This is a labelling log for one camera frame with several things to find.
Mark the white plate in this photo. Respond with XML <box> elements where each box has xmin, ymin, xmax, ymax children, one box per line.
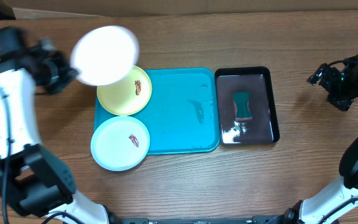
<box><xmin>70</xmin><ymin>26</ymin><xmax>140</xmax><ymax>86</ymax></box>

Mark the yellow-green plate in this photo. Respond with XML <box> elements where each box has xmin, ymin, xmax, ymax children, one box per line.
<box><xmin>97</xmin><ymin>66</ymin><xmax>152</xmax><ymax>116</ymax></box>

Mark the green scrubbing sponge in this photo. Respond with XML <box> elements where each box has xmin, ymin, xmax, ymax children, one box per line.
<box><xmin>232</xmin><ymin>91</ymin><xmax>253</xmax><ymax>122</ymax></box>

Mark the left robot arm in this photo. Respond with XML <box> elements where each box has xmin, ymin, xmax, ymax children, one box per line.
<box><xmin>0</xmin><ymin>27</ymin><xmax>117</xmax><ymax>223</ymax></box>

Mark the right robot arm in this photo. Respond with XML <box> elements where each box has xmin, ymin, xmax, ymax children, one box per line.
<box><xmin>268</xmin><ymin>54</ymin><xmax>358</xmax><ymax>223</ymax></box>

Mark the black water tray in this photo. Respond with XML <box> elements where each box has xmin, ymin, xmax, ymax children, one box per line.
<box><xmin>215</xmin><ymin>67</ymin><xmax>280</xmax><ymax>145</ymax></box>

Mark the teal plastic tray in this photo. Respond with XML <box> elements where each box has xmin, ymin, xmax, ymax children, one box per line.
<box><xmin>94</xmin><ymin>68</ymin><xmax>220</xmax><ymax>155</ymax></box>

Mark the cardboard panel at back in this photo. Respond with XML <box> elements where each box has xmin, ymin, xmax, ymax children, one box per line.
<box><xmin>6</xmin><ymin>0</ymin><xmax>358</xmax><ymax>17</ymax></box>

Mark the light blue plate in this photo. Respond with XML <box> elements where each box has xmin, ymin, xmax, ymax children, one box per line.
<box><xmin>91</xmin><ymin>116</ymin><xmax>150</xmax><ymax>172</ymax></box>

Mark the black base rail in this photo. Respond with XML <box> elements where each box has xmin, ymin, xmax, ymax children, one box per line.
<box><xmin>111</xmin><ymin>215</ymin><xmax>285</xmax><ymax>224</ymax></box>

